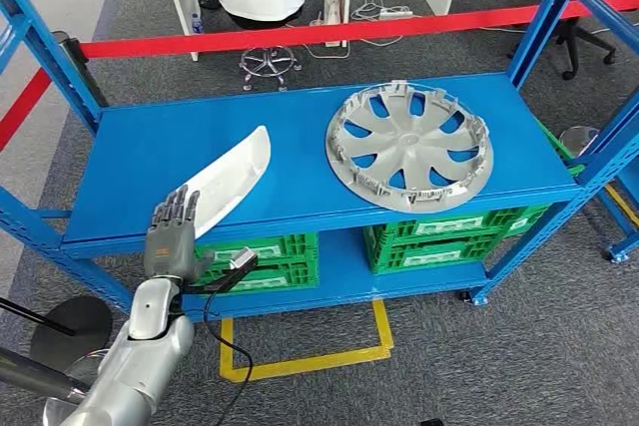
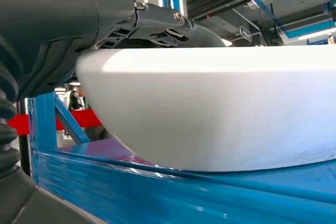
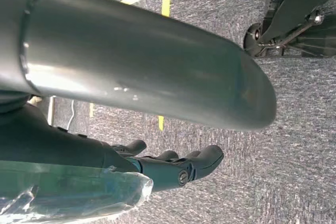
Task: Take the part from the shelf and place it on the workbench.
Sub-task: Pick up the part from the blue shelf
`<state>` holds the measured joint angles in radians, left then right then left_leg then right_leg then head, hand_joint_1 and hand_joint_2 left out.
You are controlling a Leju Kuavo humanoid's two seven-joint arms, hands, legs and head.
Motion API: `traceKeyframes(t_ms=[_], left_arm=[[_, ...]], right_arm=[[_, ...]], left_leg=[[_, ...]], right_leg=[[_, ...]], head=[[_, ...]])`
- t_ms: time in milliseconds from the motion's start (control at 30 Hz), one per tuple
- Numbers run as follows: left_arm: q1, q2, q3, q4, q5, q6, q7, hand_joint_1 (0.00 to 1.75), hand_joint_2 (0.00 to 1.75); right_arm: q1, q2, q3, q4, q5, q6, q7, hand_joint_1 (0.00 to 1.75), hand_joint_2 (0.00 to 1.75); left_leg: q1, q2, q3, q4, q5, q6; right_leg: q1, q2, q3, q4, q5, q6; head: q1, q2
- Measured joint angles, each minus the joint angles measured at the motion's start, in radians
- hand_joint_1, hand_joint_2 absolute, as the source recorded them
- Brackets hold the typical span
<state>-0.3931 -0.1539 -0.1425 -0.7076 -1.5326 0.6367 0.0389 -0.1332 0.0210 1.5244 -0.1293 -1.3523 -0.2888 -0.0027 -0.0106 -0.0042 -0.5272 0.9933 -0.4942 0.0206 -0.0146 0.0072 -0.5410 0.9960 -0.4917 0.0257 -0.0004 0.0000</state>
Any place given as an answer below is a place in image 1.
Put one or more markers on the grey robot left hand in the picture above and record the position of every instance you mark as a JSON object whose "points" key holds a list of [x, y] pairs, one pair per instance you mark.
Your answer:
{"points": [[170, 244]]}

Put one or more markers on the white curved plastic part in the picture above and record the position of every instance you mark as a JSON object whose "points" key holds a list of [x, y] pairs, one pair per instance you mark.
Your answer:
{"points": [[229, 178]]}

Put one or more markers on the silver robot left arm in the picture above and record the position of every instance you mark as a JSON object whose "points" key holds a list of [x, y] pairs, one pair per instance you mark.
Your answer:
{"points": [[134, 370]]}

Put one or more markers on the blue metal shelf rack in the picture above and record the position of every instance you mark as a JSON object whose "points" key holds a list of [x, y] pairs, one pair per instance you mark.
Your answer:
{"points": [[626, 248], [199, 132]]}

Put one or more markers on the green plastic crate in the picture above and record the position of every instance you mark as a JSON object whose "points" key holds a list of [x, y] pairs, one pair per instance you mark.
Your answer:
{"points": [[285, 276], [524, 221], [439, 256], [449, 225], [279, 248]]}

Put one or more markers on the clear water bottle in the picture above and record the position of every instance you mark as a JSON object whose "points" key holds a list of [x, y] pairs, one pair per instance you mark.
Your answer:
{"points": [[197, 25]]}

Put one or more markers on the chrome stool base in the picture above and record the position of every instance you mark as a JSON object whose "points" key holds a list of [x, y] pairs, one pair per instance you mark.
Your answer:
{"points": [[270, 63]]}

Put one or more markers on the grey wheel hubcap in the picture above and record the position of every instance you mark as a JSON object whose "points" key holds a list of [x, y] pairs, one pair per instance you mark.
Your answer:
{"points": [[409, 152]]}

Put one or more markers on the white power strip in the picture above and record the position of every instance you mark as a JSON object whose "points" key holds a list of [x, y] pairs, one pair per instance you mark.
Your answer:
{"points": [[396, 14]]}

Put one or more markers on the black robot body tip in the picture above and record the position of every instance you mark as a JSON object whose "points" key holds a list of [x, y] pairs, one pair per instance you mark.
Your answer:
{"points": [[432, 422]]}

